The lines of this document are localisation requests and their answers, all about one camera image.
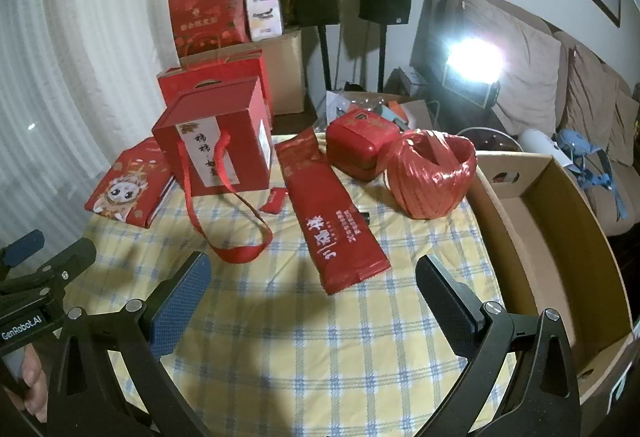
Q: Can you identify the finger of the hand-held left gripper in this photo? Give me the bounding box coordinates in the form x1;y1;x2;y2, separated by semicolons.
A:
0;237;98;299
0;229;46;270

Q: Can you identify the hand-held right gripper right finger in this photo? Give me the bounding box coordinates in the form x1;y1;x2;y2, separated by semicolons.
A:
415;253;583;437

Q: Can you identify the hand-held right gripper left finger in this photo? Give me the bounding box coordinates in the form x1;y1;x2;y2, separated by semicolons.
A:
20;251;213;437

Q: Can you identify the red plastic twine ball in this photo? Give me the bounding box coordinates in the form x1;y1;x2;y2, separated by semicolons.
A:
384;128;478;220

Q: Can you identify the small red packet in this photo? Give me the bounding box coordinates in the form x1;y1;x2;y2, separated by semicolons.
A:
259;187;287;214

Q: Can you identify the brown cardboard box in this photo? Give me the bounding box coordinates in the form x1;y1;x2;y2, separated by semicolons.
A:
465;151;638;418
180;30;306;116

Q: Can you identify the long red packet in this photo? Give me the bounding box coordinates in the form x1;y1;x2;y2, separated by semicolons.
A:
276;127;392;296

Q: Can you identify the red rounded tin box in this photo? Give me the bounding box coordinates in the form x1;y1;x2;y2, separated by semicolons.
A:
325;110;401;181

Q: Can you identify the person's left hand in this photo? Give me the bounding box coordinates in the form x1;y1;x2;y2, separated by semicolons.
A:
10;346;53;418

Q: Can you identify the yellow plaid tablecloth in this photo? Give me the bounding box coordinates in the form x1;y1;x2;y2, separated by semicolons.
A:
37;132;521;437

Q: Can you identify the flat red cartoon gift box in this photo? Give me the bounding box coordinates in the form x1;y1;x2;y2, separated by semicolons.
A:
84;136;176;229

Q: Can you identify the dark round side table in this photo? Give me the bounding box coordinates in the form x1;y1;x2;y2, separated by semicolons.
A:
452;127;523;155

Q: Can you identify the white cylinder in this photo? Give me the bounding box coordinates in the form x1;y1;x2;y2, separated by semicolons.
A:
517;128;576;168

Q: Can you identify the brown sofa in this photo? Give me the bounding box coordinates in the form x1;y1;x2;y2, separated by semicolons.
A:
445;0;640;238

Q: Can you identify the cardboard box of clutter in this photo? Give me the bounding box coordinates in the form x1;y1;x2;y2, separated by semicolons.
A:
312;90;436;138

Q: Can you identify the white curtain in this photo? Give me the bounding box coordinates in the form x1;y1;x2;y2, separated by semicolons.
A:
10;0;191;218

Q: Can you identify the dark wooden low table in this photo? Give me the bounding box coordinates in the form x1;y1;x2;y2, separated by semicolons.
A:
272;112;326;135

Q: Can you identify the bright portable lamp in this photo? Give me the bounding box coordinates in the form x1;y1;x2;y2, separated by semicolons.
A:
442;37;503;108

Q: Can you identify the small grey box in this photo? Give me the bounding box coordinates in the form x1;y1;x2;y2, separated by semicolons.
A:
404;68;432;91

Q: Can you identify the red pastry gift box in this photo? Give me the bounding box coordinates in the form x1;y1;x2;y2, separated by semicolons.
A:
156;51;275;128

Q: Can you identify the white printed sheet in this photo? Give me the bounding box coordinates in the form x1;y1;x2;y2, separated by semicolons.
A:
325;91;351;124

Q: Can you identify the large beige cushion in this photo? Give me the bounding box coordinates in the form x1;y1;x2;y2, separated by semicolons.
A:
450;0;568;135

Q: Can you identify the black speaker stand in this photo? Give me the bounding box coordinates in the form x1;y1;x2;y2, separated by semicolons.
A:
377;21;393;90
317;24;335;90

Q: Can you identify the closed brown cardboard box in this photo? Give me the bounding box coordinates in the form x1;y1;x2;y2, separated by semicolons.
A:
180;30;306;116

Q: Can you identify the red gold-print gift bag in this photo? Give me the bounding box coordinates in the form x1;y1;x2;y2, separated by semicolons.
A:
167;0;252;55

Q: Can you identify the dark upright board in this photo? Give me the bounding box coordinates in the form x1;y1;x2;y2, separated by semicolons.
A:
410;0;471;78

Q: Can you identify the small white box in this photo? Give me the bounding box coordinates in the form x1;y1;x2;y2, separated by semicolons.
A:
244;0;285;42

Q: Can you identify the white cable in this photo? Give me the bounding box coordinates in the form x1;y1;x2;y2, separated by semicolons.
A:
455;126;523;153

